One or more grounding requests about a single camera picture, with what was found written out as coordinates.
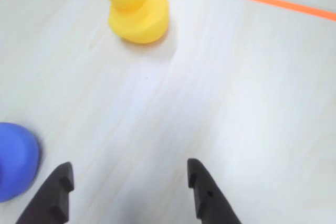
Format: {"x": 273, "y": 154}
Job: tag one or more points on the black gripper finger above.
{"x": 210, "y": 203}
{"x": 50, "y": 197}

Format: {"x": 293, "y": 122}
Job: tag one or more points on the yellow rubber duck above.
{"x": 136, "y": 16}

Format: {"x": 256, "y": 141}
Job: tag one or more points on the blue rubber duck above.
{"x": 15, "y": 161}

